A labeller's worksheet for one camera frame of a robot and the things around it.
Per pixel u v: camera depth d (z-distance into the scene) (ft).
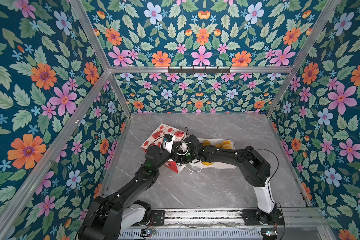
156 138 2.94
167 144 2.23
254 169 1.71
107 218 1.33
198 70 3.05
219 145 3.19
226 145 3.04
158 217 2.42
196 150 2.36
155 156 2.02
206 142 3.24
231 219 2.42
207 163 2.95
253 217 2.40
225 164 2.06
